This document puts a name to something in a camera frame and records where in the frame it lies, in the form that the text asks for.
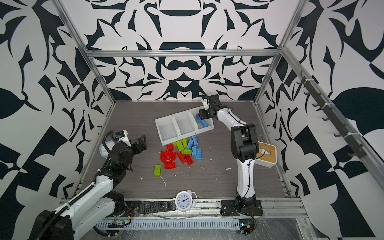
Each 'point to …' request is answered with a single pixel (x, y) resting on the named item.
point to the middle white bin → (184, 124)
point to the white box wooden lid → (267, 160)
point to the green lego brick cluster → (182, 145)
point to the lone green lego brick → (157, 170)
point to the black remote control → (158, 206)
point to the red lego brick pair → (186, 158)
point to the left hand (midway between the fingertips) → (137, 136)
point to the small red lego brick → (169, 147)
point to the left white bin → (167, 130)
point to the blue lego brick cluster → (195, 153)
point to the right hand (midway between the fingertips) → (202, 111)
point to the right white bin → (198, 127)
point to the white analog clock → (185, 200)
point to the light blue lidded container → (103, 151)
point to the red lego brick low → (170, 165)
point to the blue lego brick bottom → (197, 114)
